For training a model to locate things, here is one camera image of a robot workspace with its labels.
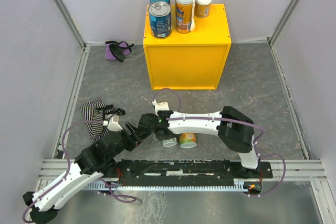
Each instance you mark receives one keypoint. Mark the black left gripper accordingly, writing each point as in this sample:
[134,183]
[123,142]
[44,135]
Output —
[125,140]

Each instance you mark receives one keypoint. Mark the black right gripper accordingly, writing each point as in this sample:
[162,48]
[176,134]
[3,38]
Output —
[142,128]

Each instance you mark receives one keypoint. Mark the green label small can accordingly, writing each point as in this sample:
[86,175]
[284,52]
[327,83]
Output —
[169,142]

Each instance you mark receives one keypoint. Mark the orange can with spoon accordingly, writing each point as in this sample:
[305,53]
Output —
[184,15]

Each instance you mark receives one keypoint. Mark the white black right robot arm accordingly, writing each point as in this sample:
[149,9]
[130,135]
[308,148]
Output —
[235,130]

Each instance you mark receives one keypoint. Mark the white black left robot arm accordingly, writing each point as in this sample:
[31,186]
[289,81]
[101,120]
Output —
[89,165]

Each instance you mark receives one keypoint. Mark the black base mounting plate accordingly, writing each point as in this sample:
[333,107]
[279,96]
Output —
[178,173]

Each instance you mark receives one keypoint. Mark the orange fruit label can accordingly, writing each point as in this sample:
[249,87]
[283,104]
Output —
[187,140]

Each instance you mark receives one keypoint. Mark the black white striped cloth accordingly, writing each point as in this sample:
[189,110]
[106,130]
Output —
[95,112]

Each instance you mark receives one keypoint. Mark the yellow wooden box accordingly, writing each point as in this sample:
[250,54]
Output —
[193,61]

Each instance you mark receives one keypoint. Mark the purple black cloth pouch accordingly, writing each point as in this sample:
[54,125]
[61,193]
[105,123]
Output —
[117,50]

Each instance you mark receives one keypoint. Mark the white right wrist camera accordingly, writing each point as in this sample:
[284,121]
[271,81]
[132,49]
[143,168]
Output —
[160,106]

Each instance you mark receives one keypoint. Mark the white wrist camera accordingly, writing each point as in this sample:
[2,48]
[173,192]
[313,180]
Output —
[112,123]
[160,106]

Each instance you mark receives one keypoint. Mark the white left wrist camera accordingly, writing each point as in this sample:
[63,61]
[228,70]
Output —
[112,123]

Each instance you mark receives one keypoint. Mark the white slotted cable duct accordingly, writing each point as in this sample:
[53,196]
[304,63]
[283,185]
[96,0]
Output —
[238,186]

